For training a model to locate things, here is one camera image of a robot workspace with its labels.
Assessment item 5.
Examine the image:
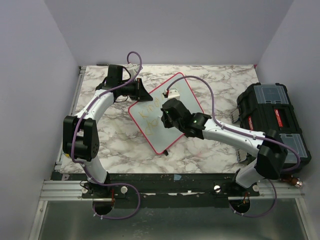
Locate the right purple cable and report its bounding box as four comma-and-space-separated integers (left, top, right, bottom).
166, 75, 302, 218

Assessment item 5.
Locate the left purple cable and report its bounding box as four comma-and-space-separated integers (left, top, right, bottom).
71, 51, 141, 221

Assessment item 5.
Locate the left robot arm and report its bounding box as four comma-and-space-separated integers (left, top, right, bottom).
62, 63, 153, 198

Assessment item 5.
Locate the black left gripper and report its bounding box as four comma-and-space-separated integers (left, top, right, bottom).
119, 78, 153, 101

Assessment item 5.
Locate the black plastic toolbox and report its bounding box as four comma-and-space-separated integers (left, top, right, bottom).
230, 83, 312, 174

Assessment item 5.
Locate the aluminium frame profile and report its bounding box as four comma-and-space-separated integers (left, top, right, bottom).
27, 66, 87, 240

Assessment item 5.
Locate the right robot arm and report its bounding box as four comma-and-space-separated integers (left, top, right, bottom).
161, 98, 288, 196

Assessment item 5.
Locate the pink framed whiteboard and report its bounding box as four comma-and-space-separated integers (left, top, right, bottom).
128, 72, 203, 155

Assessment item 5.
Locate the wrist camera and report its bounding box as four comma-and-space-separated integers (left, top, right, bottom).
125, 63, 140, 76
163, 88, 180, 100

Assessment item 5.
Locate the copper red connector plug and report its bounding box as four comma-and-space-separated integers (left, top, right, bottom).
282, 176, 303, 188

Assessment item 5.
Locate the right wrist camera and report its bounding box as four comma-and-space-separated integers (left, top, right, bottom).
163, 88, 180, 100

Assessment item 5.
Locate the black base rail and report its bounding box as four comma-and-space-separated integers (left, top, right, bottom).
50, 171, 260, 209

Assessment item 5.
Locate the purple cable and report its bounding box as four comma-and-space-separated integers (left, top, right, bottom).
166, 75, 302, 218
71, 51, 141, 221

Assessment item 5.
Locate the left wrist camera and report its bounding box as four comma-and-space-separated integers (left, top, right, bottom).
125, 63, 140, 76

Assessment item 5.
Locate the small black wall clip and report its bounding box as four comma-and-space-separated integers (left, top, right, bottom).
96, 63, 109, 67

